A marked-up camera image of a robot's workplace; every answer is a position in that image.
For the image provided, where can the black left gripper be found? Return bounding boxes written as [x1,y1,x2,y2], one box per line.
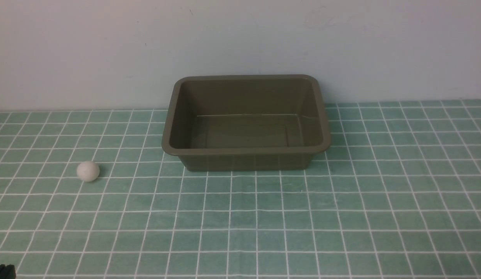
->
[0,264,17,279]

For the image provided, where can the white ping-pong ball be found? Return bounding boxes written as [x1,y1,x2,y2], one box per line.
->
[77,161,100,182]

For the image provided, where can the olive green plastic bin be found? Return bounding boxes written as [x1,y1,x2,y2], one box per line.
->
[161,74,331,172]

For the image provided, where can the green checkered tablecloth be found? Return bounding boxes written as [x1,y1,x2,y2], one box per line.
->
[0,100,481,279]

